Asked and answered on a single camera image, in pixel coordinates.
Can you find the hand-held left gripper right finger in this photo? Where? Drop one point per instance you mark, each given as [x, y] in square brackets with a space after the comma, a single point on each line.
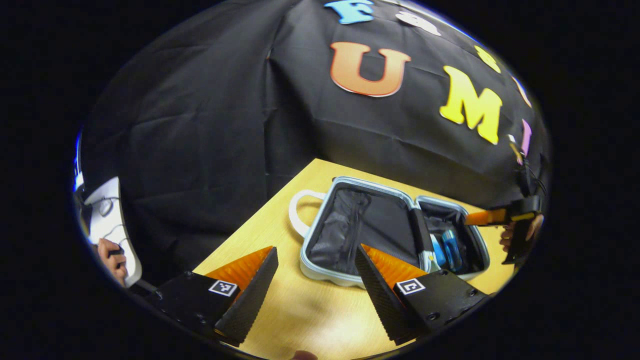
[380, 300]

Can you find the light blue suitcase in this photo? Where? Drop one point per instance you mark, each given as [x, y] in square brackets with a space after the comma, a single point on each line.
[370, 220]

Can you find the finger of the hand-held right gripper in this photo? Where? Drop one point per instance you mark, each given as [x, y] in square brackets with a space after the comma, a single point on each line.
[487, 217]

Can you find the green tube with blue cap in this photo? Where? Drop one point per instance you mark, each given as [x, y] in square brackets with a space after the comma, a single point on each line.
[452, 247]

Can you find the white side table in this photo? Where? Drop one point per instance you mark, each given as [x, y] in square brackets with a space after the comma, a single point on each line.
[107, 225]

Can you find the white computer mouse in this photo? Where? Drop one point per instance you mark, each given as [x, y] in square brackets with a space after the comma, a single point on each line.
[105, 206]

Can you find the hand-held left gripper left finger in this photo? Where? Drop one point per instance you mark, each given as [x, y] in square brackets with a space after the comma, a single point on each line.
[250, 300]

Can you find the bright screen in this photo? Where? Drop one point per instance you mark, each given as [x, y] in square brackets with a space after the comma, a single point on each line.
[78, 172]

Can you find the small light blue tube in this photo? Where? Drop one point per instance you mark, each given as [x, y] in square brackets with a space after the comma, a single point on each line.
[437, 252]

